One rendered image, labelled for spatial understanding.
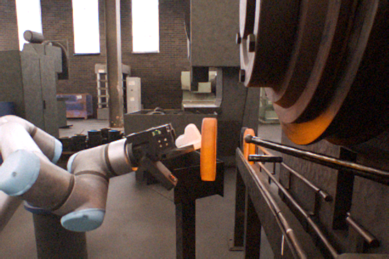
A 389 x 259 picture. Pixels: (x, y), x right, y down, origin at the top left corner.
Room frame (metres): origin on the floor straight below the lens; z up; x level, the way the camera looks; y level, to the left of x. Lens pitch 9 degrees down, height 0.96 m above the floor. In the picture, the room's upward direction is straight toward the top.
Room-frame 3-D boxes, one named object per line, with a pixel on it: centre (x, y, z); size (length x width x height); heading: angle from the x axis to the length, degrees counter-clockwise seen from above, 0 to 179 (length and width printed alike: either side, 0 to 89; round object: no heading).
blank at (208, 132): (0.65, -0.03, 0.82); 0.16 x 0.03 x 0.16; 175
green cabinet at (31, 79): (3.54, 2.31, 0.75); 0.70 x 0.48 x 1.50; 176
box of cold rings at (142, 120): (3.24, 0.28, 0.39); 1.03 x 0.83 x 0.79; 90
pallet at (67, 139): (3.98, 1.48, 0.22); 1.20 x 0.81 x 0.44; 91
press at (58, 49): (7.39, 4.23, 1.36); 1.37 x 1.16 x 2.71; 76
